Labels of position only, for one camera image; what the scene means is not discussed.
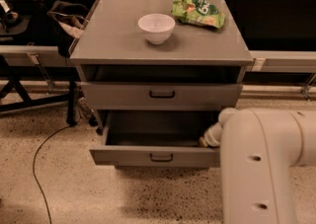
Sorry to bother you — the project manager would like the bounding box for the grey drawer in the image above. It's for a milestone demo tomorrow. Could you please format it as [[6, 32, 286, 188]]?
[[81, 82, 242, 111], [90, 111, 219, 169]]

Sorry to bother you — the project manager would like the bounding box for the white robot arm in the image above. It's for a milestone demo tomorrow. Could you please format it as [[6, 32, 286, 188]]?
[[199, 108, 316, 224]]

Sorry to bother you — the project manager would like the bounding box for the grey drawer cabinet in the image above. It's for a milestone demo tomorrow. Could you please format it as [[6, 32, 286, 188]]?
[[69, 0, 254, 170]]

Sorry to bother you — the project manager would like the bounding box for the grey top drawer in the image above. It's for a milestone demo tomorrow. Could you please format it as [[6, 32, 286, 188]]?
[[81, 82, 242, 111]]

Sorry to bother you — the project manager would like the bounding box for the white ceramic bowl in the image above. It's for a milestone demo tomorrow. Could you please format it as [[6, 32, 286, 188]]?
[[138, 14, 176, 44]]

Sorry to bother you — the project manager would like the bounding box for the green snack bag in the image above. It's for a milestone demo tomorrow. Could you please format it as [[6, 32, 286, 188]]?
[[171, 0, 225, 29]]

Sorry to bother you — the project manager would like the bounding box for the black metal stand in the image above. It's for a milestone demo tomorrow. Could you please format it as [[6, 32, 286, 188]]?
[[0, 56, 77, 126]]

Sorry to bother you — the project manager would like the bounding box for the dark backpack on chair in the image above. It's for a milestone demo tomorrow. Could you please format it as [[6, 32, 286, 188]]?
[[0, 0, 47, 38]]

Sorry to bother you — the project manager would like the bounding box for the black floor cable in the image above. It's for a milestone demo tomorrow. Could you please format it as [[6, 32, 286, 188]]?
[[31, 124, 72, 224]]

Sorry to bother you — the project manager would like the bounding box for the black bag with straps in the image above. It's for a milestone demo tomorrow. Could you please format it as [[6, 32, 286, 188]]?
[[47, 0, 89, 58]]

